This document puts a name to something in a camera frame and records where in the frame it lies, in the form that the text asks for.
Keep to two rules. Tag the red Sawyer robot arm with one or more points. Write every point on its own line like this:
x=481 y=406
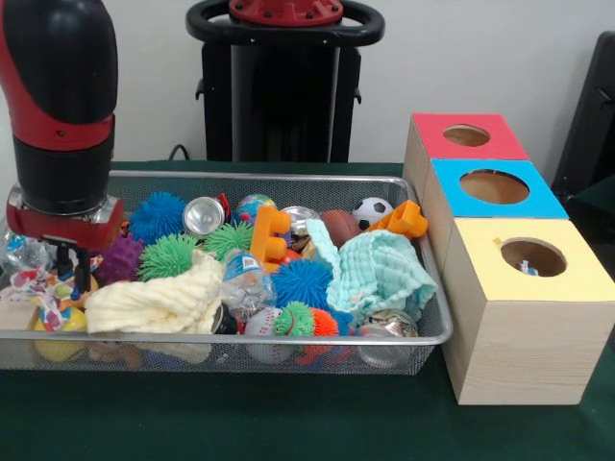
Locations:
x=57 y=96

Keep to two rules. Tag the silver mesh bin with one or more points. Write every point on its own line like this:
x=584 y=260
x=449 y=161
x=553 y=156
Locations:
x=336 y=338

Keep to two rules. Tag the brown toy football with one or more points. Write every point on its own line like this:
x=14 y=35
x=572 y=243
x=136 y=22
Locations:
x=338 y=225

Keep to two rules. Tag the long orange toy block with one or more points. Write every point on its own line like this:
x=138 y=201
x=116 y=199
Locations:
x=401 y=219

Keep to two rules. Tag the wooden box with three holes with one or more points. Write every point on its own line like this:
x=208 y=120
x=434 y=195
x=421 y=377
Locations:
x=528 y=350

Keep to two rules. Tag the wide orange studded block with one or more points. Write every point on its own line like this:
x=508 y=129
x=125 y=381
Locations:
x=271 y=233

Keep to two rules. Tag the blue spiky rubber ball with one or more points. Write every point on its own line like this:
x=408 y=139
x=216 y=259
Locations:
x=158 y=216

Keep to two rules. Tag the mint green cloth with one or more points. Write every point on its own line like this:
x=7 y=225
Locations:
x=379 y=269

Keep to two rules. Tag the yellow ball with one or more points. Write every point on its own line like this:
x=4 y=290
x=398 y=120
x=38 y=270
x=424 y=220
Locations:
x=74 y=321

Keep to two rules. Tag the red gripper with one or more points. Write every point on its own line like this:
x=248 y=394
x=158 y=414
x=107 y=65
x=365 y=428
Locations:
x=62 y=228

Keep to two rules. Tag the purple spiky rubber ball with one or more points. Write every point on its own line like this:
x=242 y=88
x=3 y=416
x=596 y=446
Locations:
x=117 y=259

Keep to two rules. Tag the colourful print cloth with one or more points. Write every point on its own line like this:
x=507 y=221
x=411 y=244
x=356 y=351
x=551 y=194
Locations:
x=43 y=288

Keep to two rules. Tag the blue globe ball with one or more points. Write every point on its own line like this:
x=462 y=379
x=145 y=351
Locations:
x=254 y=206

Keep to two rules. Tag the small colourful patterned cloth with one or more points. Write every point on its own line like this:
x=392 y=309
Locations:
x=526 y=269

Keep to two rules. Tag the dark green tablecloth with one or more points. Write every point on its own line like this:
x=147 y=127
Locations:
x=240 y=422
x=600 y=197

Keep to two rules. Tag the black and white soccer ball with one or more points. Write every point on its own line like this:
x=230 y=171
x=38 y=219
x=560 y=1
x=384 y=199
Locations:
x=372 y=209

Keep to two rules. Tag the cream yellow cloth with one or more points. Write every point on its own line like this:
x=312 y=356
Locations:
x=154 y=300

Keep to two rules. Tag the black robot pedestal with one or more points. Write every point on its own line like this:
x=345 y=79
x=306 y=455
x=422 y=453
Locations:
x=283 y=96

